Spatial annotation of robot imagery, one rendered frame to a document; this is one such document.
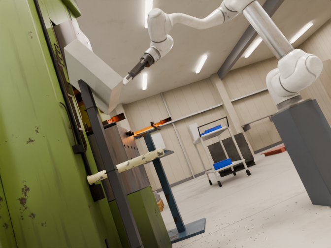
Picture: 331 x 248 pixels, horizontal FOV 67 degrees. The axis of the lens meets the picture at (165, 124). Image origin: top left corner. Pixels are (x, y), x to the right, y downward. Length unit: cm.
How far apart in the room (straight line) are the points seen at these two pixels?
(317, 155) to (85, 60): 135
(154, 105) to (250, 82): 441
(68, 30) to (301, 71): 153
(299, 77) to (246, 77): 1029
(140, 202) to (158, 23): 105
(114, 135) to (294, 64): 114
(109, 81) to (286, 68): 99
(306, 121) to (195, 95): 922
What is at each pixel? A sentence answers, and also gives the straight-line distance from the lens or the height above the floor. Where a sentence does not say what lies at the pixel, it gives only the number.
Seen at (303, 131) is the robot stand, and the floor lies 44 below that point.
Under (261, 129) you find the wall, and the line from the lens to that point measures 1131.
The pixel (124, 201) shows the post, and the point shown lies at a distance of 118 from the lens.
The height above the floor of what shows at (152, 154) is 62.
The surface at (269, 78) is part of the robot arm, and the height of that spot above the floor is 83.
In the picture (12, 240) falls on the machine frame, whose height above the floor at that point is 47.
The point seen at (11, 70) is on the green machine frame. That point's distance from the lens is 176.
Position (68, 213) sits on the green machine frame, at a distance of 146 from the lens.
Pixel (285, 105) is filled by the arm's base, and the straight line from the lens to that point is 172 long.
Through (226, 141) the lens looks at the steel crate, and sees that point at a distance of 590.
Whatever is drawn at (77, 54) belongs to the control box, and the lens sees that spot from 120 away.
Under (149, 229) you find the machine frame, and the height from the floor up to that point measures 23.
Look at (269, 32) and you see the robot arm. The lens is 165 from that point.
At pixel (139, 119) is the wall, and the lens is 1016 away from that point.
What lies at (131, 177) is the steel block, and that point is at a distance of 161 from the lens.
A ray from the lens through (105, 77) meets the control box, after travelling 115.
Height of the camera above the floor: 49
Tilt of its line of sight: 11 degrees up
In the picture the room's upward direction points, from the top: 21 degrees counter-clockwise
